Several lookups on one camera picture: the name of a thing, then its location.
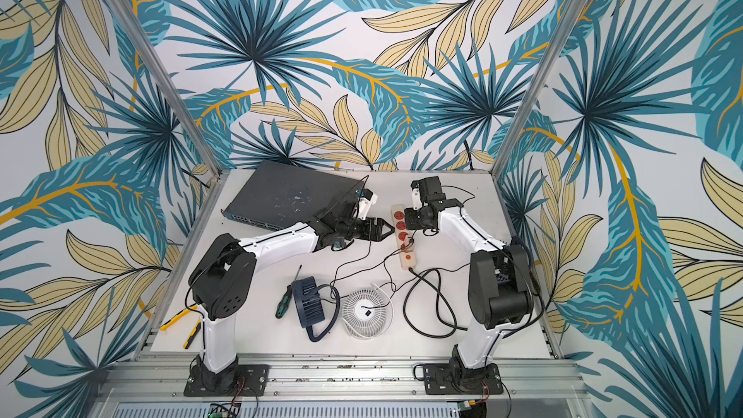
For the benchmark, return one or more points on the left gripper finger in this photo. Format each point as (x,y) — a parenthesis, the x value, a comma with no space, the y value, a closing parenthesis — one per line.
(378,223)
(376,233)

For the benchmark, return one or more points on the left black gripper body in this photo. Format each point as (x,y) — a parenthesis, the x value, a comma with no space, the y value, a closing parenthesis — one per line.
(359,228)

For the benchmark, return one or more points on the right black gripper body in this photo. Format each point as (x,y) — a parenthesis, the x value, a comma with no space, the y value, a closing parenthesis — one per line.
(415,218)

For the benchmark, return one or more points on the beige power strip red sockets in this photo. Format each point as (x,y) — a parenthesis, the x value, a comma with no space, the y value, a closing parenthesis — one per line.
(403,237)

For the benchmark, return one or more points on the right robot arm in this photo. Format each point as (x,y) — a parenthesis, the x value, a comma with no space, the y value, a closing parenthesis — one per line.
(499,290)

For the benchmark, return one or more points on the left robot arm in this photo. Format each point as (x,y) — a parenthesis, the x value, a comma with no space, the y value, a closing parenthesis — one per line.
(221,282)

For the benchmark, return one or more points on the white round desk fan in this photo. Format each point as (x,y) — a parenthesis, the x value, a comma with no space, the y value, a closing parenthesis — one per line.
(367,314)

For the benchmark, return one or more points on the navy blue desk fan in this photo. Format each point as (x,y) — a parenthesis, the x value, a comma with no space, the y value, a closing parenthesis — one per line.
(308,304)

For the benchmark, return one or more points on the yellow black tool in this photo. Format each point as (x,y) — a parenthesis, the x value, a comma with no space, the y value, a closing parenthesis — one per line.
(182,329)

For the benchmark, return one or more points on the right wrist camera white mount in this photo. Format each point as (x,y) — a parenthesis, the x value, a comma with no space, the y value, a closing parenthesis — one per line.
(416,195)

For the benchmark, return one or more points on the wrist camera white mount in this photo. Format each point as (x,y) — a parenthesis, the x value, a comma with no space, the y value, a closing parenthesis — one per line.
(416,195)
(366,200)

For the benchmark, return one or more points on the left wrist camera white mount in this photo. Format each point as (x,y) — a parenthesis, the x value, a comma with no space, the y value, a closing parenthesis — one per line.
(366,200)

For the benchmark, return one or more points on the dark grey network switch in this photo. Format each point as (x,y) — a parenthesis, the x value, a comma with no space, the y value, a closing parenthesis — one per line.
(278,196)

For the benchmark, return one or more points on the green handled screwdriver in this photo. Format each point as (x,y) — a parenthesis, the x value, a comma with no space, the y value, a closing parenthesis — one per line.
(284,303)

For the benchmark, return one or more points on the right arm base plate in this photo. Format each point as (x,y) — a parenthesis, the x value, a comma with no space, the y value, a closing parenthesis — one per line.
(454,378)

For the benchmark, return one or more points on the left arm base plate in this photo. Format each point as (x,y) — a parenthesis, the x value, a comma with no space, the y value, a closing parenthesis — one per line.
(237,379)

